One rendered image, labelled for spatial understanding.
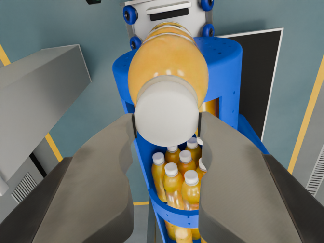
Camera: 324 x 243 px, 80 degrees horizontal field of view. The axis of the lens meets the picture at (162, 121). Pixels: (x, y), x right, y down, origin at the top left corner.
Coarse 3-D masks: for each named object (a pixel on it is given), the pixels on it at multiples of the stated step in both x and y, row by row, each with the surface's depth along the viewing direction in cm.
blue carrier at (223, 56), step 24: (216, 48) 40; (240, 48) 38; (120, 72) 37; (216, 72) 33; (240, 72) 39; (120, 96) 45; (216, 96) 36; (144, 144) 63; (144, 168) 59; (168, 216) 57; (192, 216) 54; (168, 240) 93
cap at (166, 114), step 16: (144, 96) 11; (160, 96) 11; (176, 96) 10; (192, 96) 11; (144, 112) 11; (160, 112) 11; (176, 112) 11; (192, 112) 11; (144, 128) 12; (160, 128) 12; (176, 128) 12; (192, 128) 12; (160, 144) 12; (176, 144) 12
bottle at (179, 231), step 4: (176, 228) 76; (180, 228) 75; (184, 228) 75; (188, 228) 76; (176, 232) 76; (180, 232) 75; (184, 232) 75; (188, 232) 76; (176, 236) 77; (180, 236) 76; (184, 236) 76; (188, 236) 77; (176, 240) 80; (180, 240) 77; (184, 240) 77; (188, 240) 78; (192, 240) 84
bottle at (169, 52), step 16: (160, 32) 18; (176, 32) 18; (144, 48) 15; (160, 48) 14; (176, 48) 14; (192, 48) 15; (144, 64) 14; (160, 64) 13; (176, 64) 13; (192, 64) 14; (128, 80) 15; (144, 80) 13; (160, 80) 12; (176, 80) 12; (192, 80) 13; (208, 80) 16
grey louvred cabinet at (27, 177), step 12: (24, 168) 187; (36, 168) 202; (12, 180) 172; (24, 180) 185; (36, 180) 201; (12, 192) 171; (24, 192) 184; (0, 204) 159; (12, 204) 170; (0, 216) 158
